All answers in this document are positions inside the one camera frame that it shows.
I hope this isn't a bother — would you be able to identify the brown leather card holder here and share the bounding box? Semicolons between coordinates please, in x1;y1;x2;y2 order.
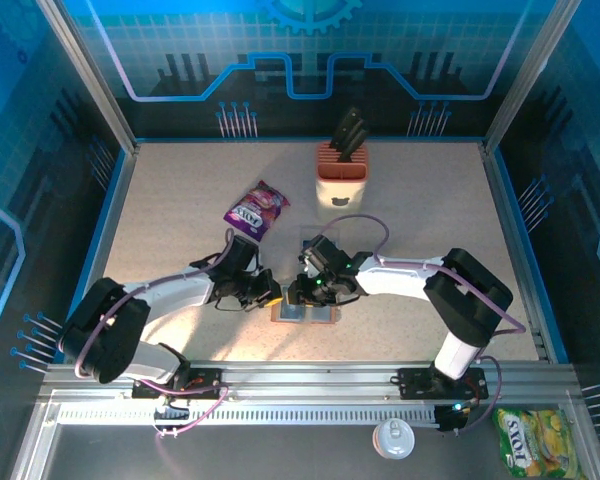
270;301;341;326

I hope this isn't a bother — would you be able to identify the purple candy bag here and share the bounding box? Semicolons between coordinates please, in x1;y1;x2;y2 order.
223;179;291;242

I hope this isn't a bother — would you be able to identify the cream and orange knife block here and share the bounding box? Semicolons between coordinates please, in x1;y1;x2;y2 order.
314;141;370;221

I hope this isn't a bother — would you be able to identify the white tin can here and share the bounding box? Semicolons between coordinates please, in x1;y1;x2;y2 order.
372;418;416;460

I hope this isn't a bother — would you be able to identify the black controller box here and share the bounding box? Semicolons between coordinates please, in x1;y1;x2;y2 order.
435;402;475;435

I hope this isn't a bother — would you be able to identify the green and yellow candy bag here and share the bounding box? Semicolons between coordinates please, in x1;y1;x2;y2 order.
493;407;589;480

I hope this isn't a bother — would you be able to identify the aluminium frame cross rail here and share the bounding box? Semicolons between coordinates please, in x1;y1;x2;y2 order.
37;360;581;402

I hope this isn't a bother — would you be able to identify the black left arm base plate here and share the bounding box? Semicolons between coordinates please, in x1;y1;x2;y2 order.
131;366;230;401

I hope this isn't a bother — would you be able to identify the white slotted cable duct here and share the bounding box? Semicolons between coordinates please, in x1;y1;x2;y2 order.
54;403;439;427

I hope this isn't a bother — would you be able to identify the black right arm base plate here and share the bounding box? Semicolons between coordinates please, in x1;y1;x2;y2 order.
397;367;490;401

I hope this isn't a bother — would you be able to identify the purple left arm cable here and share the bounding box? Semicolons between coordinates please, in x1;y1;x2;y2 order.
74;227;236;440

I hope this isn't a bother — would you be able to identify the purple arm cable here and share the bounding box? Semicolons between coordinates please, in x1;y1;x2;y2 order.
318;213;529;432
74;227;236;440

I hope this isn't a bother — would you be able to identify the black-handled knife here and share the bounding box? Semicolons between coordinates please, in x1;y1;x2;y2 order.
329;107;365;151
337;127;371;165

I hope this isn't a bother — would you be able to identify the aluminium table edge rail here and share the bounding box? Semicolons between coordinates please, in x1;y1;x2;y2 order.
54;144;142;364
479;141;554;364

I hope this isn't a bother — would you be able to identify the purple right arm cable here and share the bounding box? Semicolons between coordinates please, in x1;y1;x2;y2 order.
318;213;529;432

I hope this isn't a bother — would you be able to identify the aluminium frame post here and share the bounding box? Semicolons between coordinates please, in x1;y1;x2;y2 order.
34;0;142;156
481;0;584;156

